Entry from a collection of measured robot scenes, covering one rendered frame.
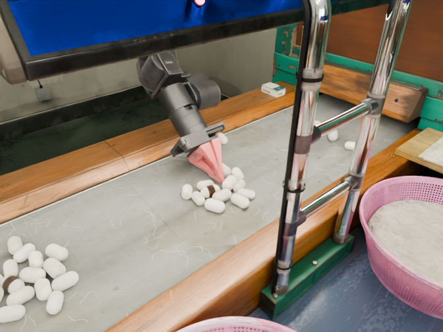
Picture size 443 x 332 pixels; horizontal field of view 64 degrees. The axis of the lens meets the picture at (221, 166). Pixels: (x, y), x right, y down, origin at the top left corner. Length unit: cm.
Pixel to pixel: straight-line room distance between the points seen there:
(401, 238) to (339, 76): 47
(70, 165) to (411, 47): 77
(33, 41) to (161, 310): 32
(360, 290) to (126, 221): 39
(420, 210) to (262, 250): 33
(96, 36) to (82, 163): 43
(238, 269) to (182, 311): 9
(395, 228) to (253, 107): 47
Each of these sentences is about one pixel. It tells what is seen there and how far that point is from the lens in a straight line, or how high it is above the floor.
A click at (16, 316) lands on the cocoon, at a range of 53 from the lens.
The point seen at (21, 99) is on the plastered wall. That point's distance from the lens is 268.
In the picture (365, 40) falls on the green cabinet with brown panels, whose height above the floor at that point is 92.
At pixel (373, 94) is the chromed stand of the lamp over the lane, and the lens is 49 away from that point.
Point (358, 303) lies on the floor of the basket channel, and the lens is 61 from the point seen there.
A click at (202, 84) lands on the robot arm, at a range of 73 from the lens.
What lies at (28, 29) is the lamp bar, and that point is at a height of 108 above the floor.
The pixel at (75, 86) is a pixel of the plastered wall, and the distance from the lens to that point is 276.
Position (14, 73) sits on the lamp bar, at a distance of 33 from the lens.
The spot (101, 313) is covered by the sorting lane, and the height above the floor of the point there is 74.
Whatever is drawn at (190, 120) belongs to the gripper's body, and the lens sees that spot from 66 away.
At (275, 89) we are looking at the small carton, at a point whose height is 78.
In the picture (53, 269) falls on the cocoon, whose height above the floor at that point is 76.
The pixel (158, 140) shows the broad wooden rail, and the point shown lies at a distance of 78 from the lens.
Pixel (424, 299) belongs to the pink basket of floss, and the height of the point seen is 72.
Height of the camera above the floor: 114
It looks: 34 degrees down
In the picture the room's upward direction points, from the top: straight up
